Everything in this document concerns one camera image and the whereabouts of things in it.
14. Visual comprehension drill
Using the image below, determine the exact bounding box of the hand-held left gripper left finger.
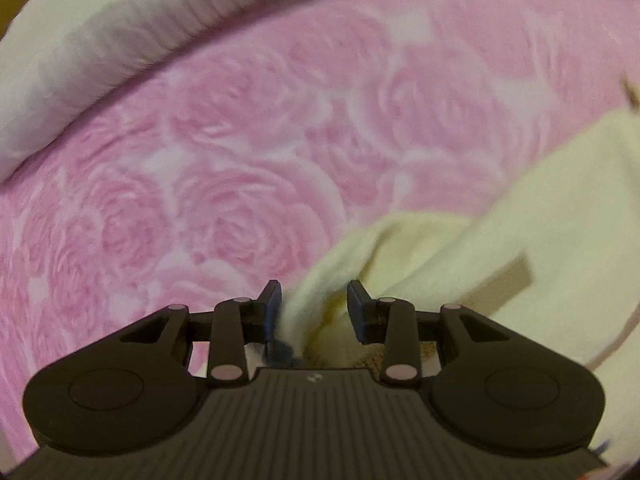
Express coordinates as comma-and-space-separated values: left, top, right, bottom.
118, 280, 284, 388

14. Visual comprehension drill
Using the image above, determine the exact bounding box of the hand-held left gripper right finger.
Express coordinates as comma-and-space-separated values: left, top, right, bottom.
346, 280, 507, 387

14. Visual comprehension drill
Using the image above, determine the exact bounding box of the cream knit sweater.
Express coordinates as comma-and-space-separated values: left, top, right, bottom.
192, 107, 640, 380

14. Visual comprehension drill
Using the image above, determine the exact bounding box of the pink rose blanket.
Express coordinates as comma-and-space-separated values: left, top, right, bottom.
0, 0, 640, 457

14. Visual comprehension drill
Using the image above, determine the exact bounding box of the white ribbed duvet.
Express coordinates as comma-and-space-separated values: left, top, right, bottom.
0, 0, 482, 182

